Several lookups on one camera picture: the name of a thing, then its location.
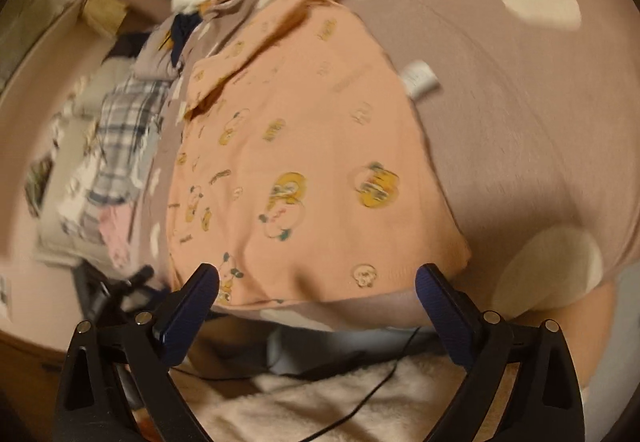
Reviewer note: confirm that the navy cloth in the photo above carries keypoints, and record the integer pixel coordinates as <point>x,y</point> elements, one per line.
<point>182,29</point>

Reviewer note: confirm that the cream fluffy blanket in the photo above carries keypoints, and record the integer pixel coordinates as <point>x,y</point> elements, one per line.
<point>300,412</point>

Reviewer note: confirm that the plaid cloth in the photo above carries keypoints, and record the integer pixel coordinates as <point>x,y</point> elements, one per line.
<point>125,121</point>

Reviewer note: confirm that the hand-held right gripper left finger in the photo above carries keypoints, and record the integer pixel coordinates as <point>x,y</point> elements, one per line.
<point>192,302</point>

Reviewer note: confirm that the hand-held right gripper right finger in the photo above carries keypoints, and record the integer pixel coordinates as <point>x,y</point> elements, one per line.
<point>440,302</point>

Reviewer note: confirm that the mauve dotted bed sheet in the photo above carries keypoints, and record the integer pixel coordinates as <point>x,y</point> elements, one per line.
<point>500,146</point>

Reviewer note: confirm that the peach cartoon print garment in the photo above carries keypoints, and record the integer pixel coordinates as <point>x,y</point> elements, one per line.
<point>310,146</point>

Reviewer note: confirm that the cardboard box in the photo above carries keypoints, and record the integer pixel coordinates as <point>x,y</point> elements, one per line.
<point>105,11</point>

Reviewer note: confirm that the small pink cloth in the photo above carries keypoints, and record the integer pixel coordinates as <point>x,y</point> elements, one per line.
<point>115,234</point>

